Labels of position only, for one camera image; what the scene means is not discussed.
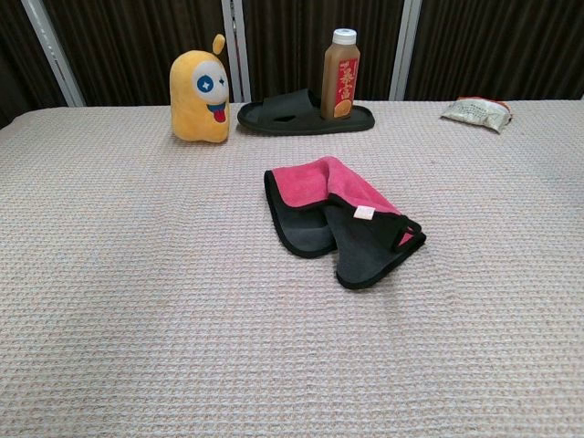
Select pink cloth with black trim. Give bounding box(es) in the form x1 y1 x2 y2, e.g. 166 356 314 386
263 155 428 290

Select black rubber slipper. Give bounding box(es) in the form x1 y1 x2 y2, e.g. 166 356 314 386
236 89 377 137

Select yellow plush monster toy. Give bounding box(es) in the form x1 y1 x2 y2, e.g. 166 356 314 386
169 33 230 144

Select brown drink bottle red label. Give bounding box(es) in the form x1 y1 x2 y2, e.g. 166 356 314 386
319 28 361 121

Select beige woven tablecloth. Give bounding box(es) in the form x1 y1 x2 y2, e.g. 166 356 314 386
0 99 584 438

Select white and orange snack packet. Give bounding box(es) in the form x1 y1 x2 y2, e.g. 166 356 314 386
440 96 515 134

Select white metal frame post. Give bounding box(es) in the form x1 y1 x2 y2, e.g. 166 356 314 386
389 0 423 102
220 0 253 103
20 0 87 109

